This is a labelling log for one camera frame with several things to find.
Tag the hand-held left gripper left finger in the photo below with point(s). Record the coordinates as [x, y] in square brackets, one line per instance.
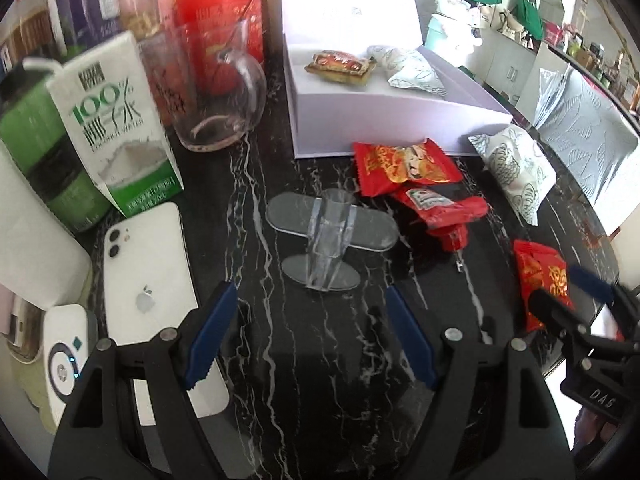
[212, 340]

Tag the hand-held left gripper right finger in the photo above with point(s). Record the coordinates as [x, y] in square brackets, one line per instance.
[410, 340]

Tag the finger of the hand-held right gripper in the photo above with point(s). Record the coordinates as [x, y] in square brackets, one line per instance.
[592, 285]
[552, 310]

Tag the red candy packet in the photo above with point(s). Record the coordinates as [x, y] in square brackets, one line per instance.
[540, 272]

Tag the red ketchup packet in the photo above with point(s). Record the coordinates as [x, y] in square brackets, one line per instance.
[445, 210]

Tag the clear acrylic stand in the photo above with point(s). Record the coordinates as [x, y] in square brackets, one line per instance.
[330, 230]

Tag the white gift box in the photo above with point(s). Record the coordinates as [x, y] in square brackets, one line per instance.
[350, 0]

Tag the white smartphone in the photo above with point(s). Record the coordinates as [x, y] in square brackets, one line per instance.
[145, 270]

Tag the white device with round button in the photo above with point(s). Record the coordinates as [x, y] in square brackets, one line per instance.
[65, 330]

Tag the grey leaf-pattern chair cushion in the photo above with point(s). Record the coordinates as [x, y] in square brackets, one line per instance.
[595, 130]

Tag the red snack packet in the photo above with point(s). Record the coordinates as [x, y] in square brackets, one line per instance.
[400, 165]

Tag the white paper towel roll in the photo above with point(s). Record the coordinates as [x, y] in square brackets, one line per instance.
[35, 255]

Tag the shelf of small ornaments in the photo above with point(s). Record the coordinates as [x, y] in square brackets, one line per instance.
[595, 55]

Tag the white cabinet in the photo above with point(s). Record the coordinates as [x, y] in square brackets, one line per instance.
[510, 65]

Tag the green white drink carton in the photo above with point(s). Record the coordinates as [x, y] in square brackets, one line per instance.
[115, 125]

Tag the clear glass mug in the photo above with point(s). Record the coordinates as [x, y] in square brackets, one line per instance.
[240, 105]

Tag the glass tumbler with red print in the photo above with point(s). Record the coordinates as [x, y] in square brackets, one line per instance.
[165, 85]

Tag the dark green jar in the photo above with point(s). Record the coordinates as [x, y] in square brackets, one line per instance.
[30, 130]

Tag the brown snack packet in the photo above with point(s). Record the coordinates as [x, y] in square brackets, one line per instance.
[340, 64]

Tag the white toy kettle figure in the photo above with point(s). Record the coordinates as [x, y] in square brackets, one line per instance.
[445, 30]

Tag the red canister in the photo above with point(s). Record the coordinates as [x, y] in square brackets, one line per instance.
[215, 10]

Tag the purple box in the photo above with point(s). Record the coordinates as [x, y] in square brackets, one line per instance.
[82, 0]

